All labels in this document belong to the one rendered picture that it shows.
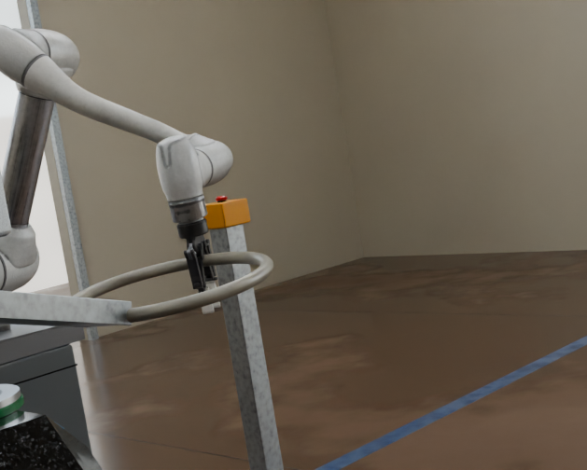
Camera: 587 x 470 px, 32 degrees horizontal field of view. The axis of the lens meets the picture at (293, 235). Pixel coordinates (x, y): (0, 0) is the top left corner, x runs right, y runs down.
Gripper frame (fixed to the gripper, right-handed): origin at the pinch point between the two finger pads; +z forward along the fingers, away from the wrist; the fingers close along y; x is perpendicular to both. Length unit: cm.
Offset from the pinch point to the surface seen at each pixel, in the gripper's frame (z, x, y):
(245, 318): 24, -16, -70
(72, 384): 18.4, -45.2, -3.0
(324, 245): 113, -131, -652
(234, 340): 31, -22, -70
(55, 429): -2, 4, 92
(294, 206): 69, -145, -630
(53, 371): 13.0, -47.5, 0.8
